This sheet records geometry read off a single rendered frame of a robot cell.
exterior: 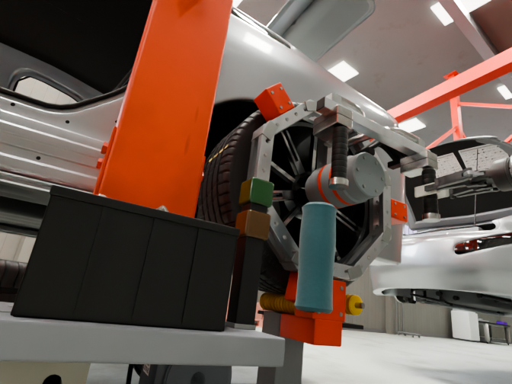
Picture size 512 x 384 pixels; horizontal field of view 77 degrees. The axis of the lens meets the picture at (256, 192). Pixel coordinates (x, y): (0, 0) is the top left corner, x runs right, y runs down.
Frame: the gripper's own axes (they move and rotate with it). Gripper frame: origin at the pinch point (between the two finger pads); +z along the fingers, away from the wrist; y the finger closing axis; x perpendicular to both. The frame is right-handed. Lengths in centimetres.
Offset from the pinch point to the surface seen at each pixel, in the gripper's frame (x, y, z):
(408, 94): 568, 621, 436
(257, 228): -25, -60, -11
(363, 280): 72, 767, 723
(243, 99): 45, -36, 57
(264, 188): -19, -59, -11
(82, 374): -43, -78, -14
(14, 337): -39, -84, -18
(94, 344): -40, -78, -18
